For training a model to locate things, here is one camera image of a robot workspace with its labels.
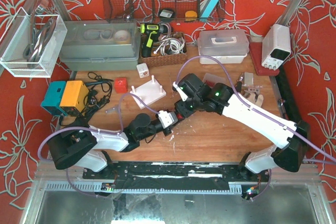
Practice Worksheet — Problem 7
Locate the yellow box device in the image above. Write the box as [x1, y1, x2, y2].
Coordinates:
[60, 80, 89, 117]

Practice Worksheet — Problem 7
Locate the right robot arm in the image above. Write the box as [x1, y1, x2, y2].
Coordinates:
[173, 73, 310, 176]

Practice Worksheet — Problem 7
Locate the blue white tool in basket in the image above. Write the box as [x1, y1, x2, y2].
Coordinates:
[199, 0, 219, 22]

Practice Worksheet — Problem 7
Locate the black power cable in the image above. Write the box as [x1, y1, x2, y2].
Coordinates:
[59, 71, 115, 127]

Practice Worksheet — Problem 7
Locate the clear acrylic wall bin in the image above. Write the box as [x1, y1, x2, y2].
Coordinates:
[1, 8, 67, 78]

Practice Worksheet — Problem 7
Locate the grey plastic toolbox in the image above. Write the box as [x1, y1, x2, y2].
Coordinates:
[59, 20, 141, 71]

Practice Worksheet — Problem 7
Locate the red spring far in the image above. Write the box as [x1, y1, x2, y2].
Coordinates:
[205, 79, 215, 87]

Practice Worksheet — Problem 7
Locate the flexible metal hose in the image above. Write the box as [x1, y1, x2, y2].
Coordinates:
[154, 24, 175, 56]

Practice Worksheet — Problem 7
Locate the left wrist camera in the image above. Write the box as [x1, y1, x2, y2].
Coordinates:
[158, 110, 178, 129]

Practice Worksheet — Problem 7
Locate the woven wicker basket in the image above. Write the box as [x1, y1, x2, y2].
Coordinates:
[139, 45, 187, 68]

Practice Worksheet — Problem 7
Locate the white clear-lid storage box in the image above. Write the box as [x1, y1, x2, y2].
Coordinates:
[197, 29, 249, 64]

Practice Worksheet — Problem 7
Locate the white coiled cable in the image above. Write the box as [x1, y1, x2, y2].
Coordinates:
[164, 38, 186, 56]

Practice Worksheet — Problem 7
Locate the teal box device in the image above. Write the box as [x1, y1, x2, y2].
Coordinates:
[40, 81, 67, 116]

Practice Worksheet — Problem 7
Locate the white bench power supply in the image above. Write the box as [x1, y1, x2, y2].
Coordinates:
[261, 24, 291, 70]

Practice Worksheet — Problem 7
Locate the white work glove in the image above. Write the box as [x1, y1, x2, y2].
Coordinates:
[243, 91, 264, 108]

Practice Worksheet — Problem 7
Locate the white cube power adapter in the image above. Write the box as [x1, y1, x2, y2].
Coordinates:
[136, 63, 150, 79]

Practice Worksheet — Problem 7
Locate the red cube block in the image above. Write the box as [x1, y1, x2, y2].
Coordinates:
[114, 77, 128, 94]

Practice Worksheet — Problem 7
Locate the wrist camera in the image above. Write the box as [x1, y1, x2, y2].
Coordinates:
[158, 110, 178, 129]
[172, 82, 188, 101]

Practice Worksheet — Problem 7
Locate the translucent plastic spring bin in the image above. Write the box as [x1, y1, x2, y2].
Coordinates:
[203, 73, 226, 88]

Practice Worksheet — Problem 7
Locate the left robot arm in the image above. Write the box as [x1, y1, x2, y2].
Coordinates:
[47, 111, 183, 172]

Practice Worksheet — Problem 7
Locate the red book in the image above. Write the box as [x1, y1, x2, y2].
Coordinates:
[249, 42, 280, 77]

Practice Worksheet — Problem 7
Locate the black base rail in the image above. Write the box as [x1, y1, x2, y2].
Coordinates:
[82, 162, 269, 195]

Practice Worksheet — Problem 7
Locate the small grey metal box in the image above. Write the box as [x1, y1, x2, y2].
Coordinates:
[243, 72, 254, 87]

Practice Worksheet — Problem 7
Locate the white peg fixture base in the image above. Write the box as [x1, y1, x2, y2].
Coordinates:
[130, 75, 166, 105]

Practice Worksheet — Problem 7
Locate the black wire wall basket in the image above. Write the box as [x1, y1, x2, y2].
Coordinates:
[102, 0, 227, 24]

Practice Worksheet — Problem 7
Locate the yellow tape measure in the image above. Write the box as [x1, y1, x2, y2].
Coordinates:
[185, 10, 198, 22]

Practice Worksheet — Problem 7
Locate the green black cordless drill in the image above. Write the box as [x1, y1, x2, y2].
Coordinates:
[140, 23, 170, 58]

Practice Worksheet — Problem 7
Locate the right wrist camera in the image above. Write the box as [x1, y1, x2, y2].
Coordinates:
[172, 82, 188, 101]

